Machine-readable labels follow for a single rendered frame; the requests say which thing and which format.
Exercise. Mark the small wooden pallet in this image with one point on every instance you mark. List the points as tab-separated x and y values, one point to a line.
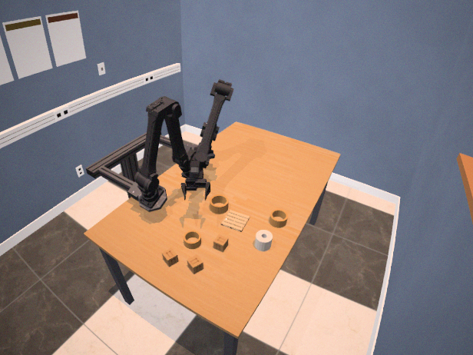
234	219

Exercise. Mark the grey cylinder with pale top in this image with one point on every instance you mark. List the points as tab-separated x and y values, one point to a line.
263	240

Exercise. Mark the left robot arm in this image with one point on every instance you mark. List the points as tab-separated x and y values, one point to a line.
209	128

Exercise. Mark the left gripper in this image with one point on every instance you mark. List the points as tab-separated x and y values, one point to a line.
193	183

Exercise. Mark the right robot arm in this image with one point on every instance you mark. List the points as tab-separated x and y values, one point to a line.
146	175

